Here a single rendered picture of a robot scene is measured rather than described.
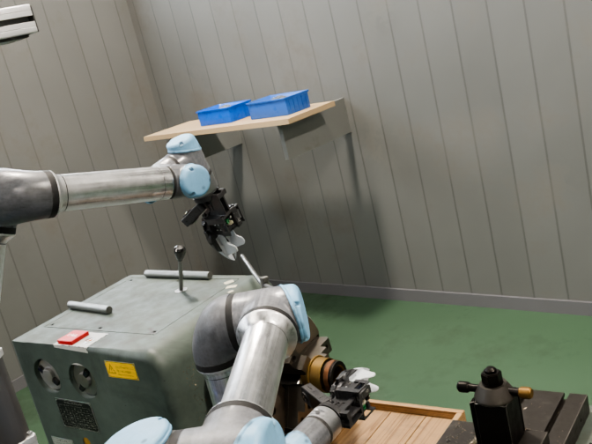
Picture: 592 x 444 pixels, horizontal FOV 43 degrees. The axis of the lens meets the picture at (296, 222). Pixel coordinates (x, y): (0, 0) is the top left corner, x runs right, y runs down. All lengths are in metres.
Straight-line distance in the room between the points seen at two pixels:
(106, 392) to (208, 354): 0.56
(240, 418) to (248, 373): 0.13
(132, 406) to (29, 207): 0.64
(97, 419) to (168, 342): 0.35
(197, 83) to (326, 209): 1.36
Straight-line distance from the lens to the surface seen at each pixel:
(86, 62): 5.74
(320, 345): 1.95
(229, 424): 1.12
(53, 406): 2.23
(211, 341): 1.48
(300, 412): 1.90
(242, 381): 1.23
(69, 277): 5.56
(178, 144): 1.83
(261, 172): 5.41
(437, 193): 4.58
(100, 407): 2.06
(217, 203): 1.88
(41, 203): 1.53
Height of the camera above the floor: 1.91
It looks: 15 degrees down
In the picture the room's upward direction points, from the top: 14 degrees counter-clockwise
